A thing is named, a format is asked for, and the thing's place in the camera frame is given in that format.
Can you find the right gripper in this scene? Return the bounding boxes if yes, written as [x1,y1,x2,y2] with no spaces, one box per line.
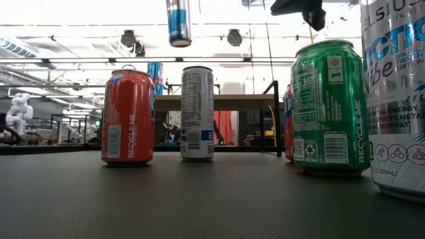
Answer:
[270,0,328,33]

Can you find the blue silver Red Bull can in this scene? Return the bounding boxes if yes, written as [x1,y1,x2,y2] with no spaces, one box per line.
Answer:
[147,62,164,96]
[165,0,193,48]

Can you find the white Celsius can black lid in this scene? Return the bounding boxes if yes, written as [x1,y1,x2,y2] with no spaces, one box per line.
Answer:
[360,0,425,203]
[180,65,215,163]

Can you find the wooden shelf black metal legs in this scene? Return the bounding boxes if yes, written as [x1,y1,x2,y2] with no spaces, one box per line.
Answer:
[153,79,283,158]

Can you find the green Sprite can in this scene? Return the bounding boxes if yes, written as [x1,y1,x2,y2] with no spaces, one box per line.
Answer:
[290,39,371,177]

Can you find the red Fanta can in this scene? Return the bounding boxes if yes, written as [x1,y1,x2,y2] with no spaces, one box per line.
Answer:
[101,64,156,167]
[282,83,296,163]

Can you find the orange fabric panel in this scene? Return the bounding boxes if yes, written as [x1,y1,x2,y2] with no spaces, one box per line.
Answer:
[213,110,235,146]

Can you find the black table mat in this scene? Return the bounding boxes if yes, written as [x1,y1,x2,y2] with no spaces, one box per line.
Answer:
[0,145,425,239]

